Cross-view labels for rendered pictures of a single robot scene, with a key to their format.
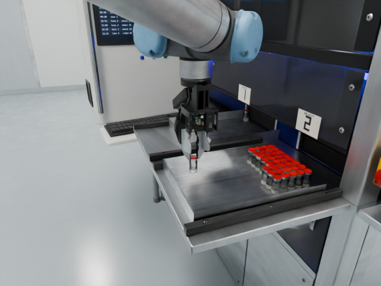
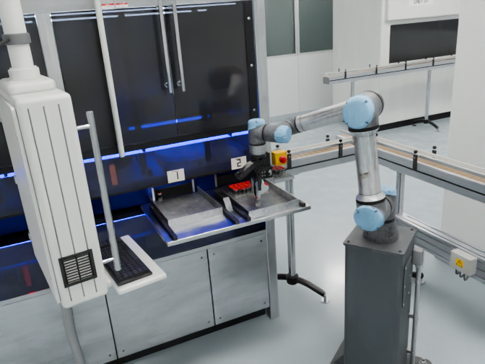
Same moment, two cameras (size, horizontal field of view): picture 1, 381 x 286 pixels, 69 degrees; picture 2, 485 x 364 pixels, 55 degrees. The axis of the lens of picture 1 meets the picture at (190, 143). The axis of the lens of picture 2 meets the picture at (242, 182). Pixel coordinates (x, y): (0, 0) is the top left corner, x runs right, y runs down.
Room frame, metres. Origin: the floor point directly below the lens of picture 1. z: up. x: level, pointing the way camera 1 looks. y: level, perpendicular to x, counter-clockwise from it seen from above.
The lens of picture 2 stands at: (0.85, 1.98, 1.75)
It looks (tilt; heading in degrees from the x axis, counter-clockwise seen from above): 20 degrees down; 266
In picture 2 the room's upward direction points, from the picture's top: 4 degrees counter-clockwise
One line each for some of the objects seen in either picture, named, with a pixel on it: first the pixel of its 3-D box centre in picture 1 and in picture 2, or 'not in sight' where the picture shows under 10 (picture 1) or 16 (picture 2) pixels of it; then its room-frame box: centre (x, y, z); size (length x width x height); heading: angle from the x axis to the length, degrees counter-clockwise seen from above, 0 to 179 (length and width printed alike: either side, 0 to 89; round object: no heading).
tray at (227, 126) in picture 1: (220, 127); (184, 204); (1.00, -0.12, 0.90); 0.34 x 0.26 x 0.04; 110
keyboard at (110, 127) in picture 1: (148, 122); (118, 258); (1.27, 0.20, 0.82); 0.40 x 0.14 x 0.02; 117
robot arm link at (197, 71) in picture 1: (197, 69); (257, 149); (0.64, -0.02, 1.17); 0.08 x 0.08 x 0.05
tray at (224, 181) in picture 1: (237, 176); (258, 196); (0.64, -0.12, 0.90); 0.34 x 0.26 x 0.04; 109
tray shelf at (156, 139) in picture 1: (223, 155); (222, 206); (0.81, -0.11, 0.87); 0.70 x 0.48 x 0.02; 20
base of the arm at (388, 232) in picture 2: not in sight; (380, 225); (0.14, 0.20, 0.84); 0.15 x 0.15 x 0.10
